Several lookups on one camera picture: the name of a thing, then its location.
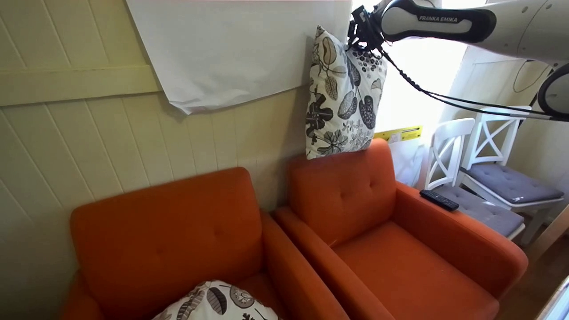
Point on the white paper wall sheet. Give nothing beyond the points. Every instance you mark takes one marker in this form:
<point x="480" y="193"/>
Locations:
<point x="236" y="54"/>

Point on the grey chair cushion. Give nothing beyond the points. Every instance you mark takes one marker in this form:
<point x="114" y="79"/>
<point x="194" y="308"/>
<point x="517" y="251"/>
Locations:
<point x="512" y="184"/>
<point x="482" y="211"/>

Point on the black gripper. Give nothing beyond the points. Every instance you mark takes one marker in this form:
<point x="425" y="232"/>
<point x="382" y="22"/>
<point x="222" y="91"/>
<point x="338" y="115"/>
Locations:
<point x="364" y="27"/>

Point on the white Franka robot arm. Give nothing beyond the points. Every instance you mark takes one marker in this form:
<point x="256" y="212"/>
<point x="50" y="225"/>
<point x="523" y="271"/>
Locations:
<point x="508" y="27"/>

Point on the orange fabric armchair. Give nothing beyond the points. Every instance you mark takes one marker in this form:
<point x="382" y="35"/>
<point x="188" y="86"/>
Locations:
<point x="171" y="232"/>
<point x="437" y="260"/>

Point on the white plastic bag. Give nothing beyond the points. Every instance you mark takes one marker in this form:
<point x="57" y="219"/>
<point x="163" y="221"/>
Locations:
<point x="409" y="163"/>

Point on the black remote control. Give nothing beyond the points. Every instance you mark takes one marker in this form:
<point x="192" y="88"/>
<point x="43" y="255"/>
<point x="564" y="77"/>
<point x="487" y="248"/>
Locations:
<point x="439" y="200"/>

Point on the grey white board edge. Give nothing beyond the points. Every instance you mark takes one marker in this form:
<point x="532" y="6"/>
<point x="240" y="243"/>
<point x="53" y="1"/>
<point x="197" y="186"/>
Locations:
<point x="555" y="303"/>

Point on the floral black white pillow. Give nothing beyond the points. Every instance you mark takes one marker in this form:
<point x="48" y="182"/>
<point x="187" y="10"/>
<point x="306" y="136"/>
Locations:
<point x="343" y="100"/>
<point x="215" y="303"/>

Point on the white wooden chair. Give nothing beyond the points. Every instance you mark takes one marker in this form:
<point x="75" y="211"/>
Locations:
<point x="444" y="154"/>
<point x="498" y="139"/>

